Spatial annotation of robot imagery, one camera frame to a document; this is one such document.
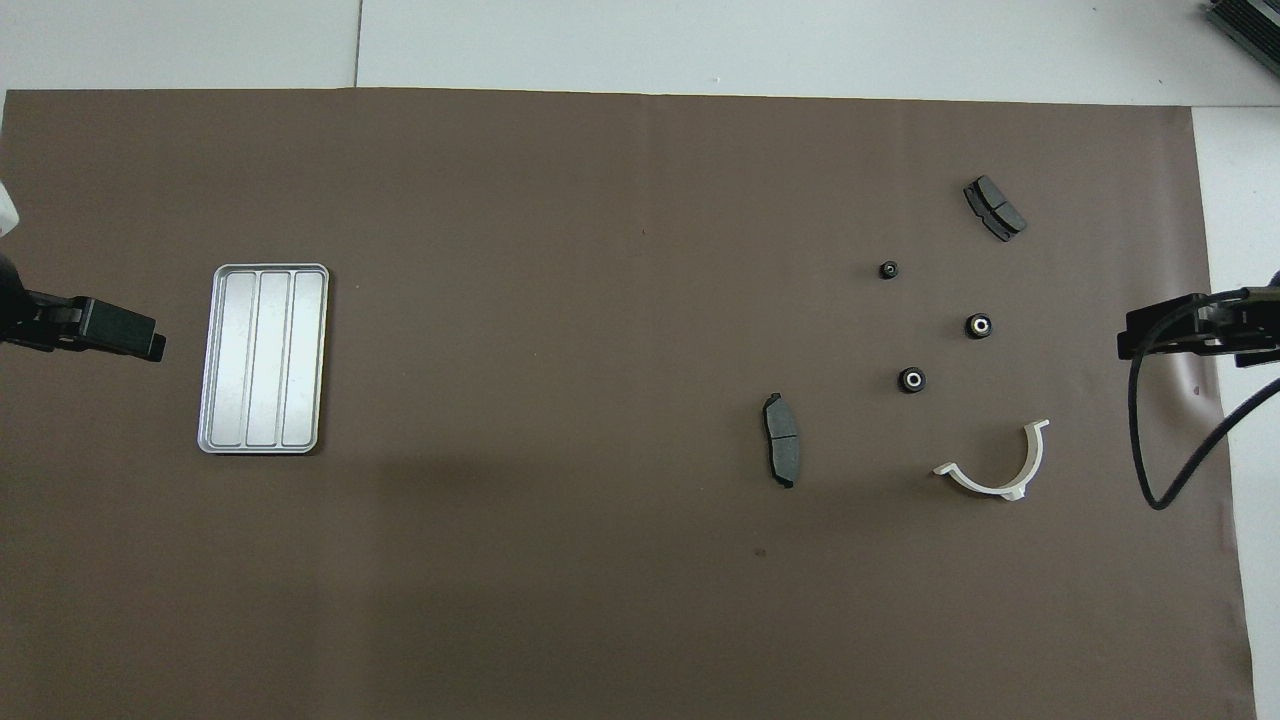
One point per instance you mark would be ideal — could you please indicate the grey ribbed metal device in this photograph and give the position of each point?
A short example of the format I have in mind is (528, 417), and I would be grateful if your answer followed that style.
(1250, 20)

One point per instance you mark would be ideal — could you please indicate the silver ribbed metal tray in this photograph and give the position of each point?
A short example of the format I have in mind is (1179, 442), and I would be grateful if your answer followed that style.
(262, 360)

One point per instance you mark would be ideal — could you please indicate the dark grey brake pad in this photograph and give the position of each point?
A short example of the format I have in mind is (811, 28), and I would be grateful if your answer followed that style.
(995, 208)
(783, 440)

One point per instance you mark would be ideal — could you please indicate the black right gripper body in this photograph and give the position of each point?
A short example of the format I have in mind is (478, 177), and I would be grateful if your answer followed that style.
(1245, 325)

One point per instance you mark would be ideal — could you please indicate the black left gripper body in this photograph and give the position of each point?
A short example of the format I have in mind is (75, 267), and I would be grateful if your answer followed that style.
(30, 320)

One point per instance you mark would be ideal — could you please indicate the brown paper table mat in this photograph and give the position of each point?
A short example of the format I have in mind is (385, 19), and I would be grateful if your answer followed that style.
(600, 300)

